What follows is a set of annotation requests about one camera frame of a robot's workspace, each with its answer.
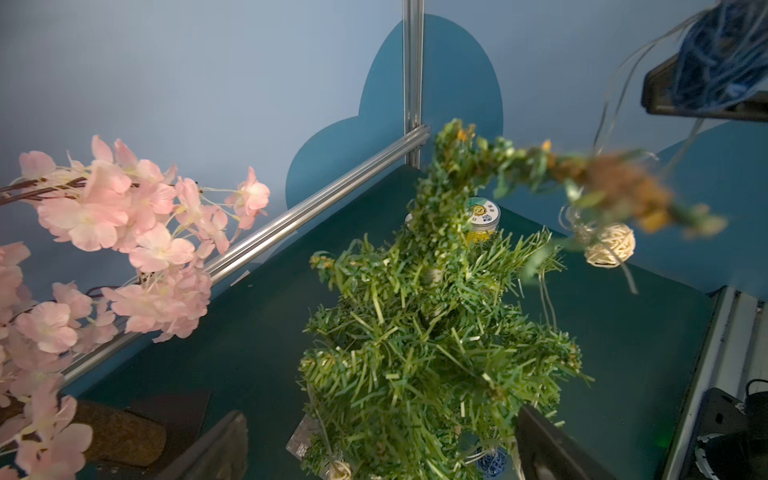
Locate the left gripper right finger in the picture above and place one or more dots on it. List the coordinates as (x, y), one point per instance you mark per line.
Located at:
(546, 452)

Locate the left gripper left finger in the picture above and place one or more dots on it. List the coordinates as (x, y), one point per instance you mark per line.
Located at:
(220, 454)

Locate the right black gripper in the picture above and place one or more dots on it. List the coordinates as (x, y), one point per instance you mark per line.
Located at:
(729, 93)

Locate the small green christmas tree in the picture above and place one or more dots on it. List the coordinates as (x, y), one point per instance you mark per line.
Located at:
(438, 336)

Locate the pink cherry blossom tree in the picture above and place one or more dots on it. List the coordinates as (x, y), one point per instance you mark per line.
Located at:
(166, 225)

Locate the aluminium front rail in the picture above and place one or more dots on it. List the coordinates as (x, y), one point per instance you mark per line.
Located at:
(722, 432)

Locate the aluminium rail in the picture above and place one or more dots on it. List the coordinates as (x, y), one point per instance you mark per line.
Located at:
(722, 432)
(277, 230)

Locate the aluminium back rail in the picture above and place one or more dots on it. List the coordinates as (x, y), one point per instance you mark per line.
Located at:
(277, 230)

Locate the right aluminium post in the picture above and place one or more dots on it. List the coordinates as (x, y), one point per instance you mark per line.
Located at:
(413, 22)

